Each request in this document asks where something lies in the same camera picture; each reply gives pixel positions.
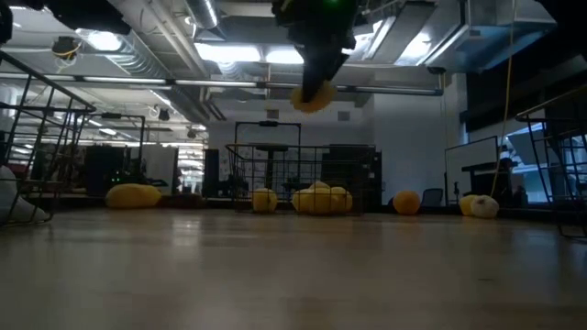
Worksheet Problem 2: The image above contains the long ceiling tube light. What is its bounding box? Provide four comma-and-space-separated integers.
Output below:
82, 76, 169, 86

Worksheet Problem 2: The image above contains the centre black wire basket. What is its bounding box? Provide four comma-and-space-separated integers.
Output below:
224, 142, 382, 216

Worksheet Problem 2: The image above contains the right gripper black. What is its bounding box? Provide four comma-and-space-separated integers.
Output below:
272, 0, 359, 104

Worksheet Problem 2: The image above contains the white partition panel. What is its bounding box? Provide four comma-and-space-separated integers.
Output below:
129, 144, 180, 196

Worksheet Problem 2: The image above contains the bright ceiling light panel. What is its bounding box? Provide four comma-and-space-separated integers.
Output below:
264, 48, 306, 65
194, 41, 262, 64

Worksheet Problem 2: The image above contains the office chair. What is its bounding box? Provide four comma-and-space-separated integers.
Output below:
420, 187, 445, 208

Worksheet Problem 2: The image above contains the corrugated silver air duct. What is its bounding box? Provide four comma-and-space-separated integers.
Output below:
75, 27, 173, 82

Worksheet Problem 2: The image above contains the right black wire basket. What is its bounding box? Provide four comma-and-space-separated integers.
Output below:
513, 82, 587, 239

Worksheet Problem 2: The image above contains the dark desk with equipment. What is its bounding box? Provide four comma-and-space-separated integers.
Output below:
460, 158, 522, 203

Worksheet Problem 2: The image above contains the yellow hanging cable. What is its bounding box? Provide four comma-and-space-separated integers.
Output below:
489, 0, 518, 198

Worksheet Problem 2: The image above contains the framed whiteboard panel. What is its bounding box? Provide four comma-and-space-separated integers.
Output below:
443, 135, 500, 203

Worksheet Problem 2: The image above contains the round silver air duct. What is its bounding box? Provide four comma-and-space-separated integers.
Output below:
183, 0, 221, 31

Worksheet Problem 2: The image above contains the orange fruit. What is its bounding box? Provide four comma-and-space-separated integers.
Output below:
393, 190, 422, 216

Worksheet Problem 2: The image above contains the black server cabinet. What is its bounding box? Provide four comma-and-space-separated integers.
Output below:
83, 145, 132, 196

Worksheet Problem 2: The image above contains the long grey ceiling pipe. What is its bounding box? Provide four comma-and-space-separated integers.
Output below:
175, 78, 445, 97

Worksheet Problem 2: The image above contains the large rectangular metal duct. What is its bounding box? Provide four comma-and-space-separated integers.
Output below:
361, 0, 559, 74

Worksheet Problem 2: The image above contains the black yellow ceiling device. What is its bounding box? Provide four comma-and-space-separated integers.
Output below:
50, 35, 83, 61

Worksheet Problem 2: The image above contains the black rectangular frame stand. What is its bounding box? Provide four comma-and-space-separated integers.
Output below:
233, 119, 304, 147
89, 112, 147, 184

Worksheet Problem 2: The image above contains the black wire basket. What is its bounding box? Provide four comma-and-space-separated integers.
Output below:
513, 82, 587, 239
0, 49, 97, 226
224, 142, 382, 216

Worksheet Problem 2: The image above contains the left black wire basket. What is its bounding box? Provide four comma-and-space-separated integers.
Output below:
0, 49, 97, 226

